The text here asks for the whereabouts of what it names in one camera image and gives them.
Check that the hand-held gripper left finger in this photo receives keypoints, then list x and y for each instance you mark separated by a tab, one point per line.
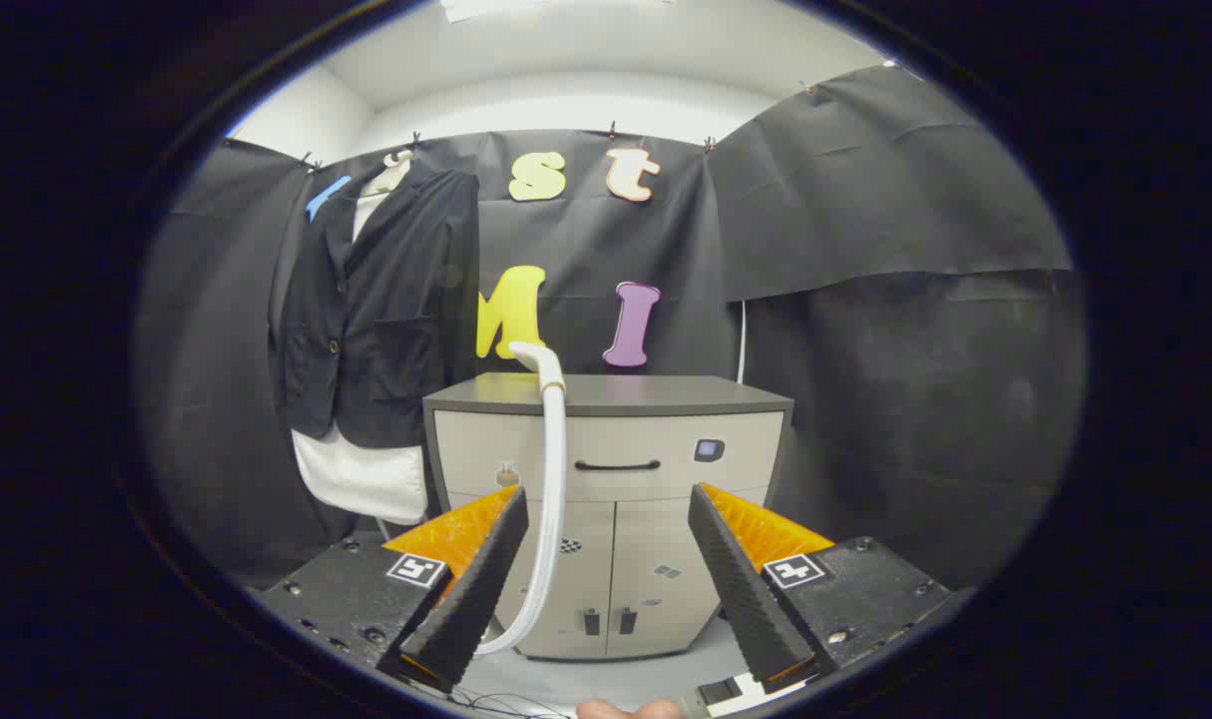
476	599

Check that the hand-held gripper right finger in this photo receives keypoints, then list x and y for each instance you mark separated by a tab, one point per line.
741	599

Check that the black suit jacket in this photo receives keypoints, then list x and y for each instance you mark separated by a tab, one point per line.
386	320

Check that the white clothes hanger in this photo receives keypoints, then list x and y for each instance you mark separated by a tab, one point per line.
396	178

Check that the grey cabinet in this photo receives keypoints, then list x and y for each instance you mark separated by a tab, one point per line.
656	439

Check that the black backdrop cloth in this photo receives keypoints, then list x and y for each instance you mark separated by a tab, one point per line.
866	300

